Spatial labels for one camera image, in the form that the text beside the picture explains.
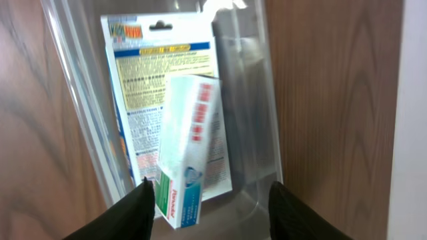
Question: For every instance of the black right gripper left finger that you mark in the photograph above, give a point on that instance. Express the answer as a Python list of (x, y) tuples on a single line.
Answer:
[(131, 218)]

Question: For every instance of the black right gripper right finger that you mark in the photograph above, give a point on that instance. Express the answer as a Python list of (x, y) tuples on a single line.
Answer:
[(291, 219)]

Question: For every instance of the white Panadol box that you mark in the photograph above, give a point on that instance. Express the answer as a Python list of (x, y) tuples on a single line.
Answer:
[(188, 113)]

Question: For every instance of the blue cooling patch box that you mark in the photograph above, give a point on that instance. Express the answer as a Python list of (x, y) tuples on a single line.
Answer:
[(141, 51)]

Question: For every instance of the clear plastic container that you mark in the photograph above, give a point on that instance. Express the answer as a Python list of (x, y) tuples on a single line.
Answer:
[(248, 103)]

